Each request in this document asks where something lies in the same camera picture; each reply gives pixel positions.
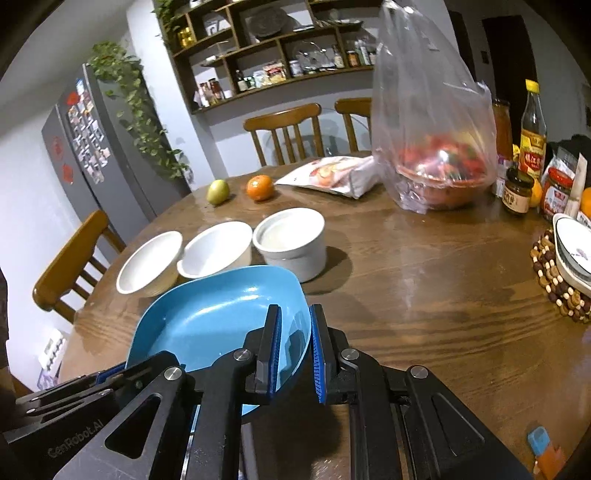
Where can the trailing green plant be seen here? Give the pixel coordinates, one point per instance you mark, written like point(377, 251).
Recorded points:
point(134, 101)

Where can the beaded wooden trivet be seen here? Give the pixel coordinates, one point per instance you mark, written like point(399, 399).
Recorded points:
point(545, 263)

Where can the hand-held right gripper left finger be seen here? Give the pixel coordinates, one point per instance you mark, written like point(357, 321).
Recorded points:
point(272, 353)

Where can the wooden chair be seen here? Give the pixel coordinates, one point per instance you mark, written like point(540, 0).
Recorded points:
point(353, 106)
point(281, 120)
point(69, 258)

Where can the red bowl of fruit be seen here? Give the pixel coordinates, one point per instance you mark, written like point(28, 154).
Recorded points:
point(438, 194)

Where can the small white box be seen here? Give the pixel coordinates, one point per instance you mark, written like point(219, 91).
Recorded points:
point(55, 346)

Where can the blue plate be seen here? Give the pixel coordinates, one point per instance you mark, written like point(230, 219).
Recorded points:
point(207, 318)

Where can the yellow-capped vinegar bottle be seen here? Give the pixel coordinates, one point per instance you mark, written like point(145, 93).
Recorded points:
point(533, 138)

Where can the cream paper sleeve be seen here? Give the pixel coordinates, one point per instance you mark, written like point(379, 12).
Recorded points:
point(577, 184)

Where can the tall orange sauce jar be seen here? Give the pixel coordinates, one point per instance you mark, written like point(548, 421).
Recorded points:
point(502, 134)

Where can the blue orange silicone scraper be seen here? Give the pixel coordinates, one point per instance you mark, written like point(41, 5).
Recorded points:
point(540, 441)

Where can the wooden wall shelf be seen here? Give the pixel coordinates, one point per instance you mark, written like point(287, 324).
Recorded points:
point(277, 85)

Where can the white snack bag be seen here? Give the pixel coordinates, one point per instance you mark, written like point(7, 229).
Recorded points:
point(332, 175)

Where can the row of jars and bottles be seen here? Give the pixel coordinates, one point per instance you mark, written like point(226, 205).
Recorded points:
point(272, 74)

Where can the shelf green plant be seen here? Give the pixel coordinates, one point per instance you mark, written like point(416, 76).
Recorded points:
point(166, 11)

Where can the clear plastic bag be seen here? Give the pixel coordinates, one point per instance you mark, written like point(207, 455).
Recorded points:
point(415, 92)

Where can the grey refrigerator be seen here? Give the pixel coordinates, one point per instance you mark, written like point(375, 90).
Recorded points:
point(124, 175)

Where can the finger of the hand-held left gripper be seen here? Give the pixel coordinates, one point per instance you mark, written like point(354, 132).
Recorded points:
point(69, 400)
point(111, 373)

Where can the shallow white bowl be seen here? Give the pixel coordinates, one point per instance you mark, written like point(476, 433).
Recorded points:
point(147, 263)
point(217, 249)

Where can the patterned white bowl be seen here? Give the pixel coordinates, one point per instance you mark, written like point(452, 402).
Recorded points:
point(572, 240)

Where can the white food packet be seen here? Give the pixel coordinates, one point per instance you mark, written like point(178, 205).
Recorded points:
point(565, 159)

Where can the dark wooden door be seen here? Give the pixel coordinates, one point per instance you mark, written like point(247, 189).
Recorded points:
point(508, 60)

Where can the fridge magnets cluster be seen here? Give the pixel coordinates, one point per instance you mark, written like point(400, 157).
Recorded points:
point(87, 138)

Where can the glass pot lid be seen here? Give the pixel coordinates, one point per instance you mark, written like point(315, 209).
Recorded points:
point(314, 53)

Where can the tall white bowl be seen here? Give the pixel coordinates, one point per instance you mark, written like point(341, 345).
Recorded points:
point(295, 258)

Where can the grey decorative plate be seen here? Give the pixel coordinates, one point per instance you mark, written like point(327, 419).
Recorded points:
point(266, 21)

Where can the green pear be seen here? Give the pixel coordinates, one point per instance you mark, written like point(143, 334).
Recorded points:
point(218, 191)

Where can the red-lidded sauce jar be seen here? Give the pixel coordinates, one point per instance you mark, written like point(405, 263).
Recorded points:
point(556, 194)

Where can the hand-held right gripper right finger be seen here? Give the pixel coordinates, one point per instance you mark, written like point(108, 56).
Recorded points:
point(318, 357)

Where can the small dark-lidded jar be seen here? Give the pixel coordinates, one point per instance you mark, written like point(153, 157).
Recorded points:
point(517, 196)

